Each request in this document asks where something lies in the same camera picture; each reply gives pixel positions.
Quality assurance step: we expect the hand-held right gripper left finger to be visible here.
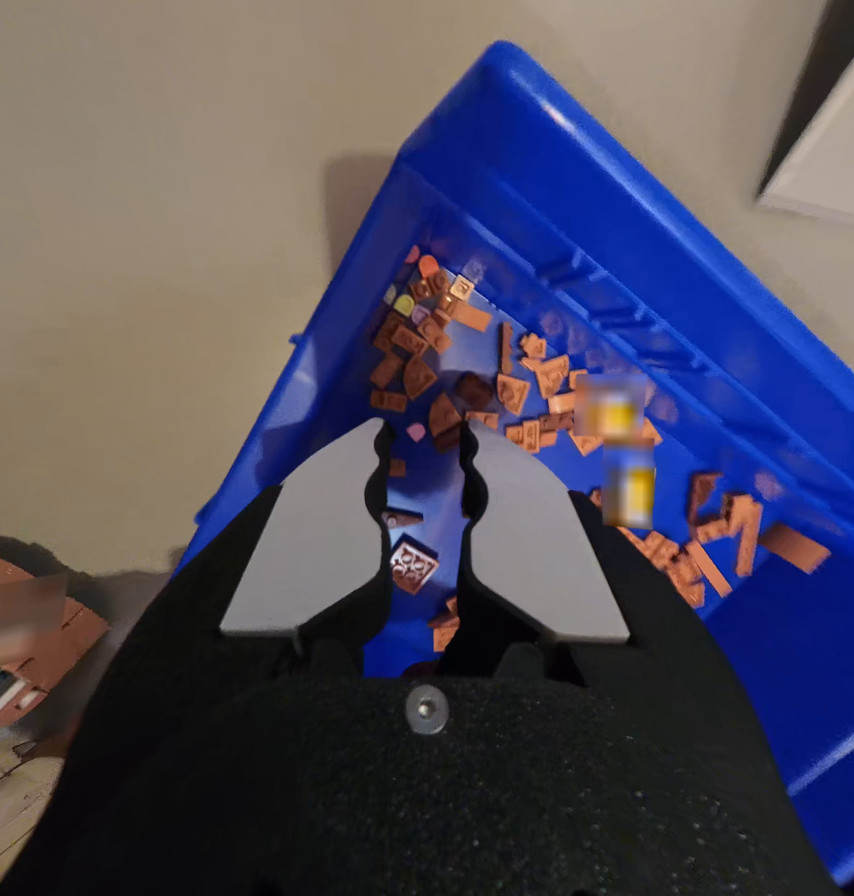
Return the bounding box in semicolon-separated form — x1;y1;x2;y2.
220;418;396;638

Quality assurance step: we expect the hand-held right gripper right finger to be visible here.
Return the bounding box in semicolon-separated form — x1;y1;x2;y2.
458;419;631;645

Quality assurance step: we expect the pile of brown lego pieces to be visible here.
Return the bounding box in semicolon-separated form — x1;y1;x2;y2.
367;245;834;653

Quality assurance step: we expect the blue plastic bin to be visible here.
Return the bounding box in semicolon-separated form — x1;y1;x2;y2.
175;38;854;886

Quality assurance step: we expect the brown lego figure body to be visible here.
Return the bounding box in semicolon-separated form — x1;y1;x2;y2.
0;553;113;730

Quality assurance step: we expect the white lamp stand base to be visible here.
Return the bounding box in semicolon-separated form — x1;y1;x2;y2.
757;42;854;226

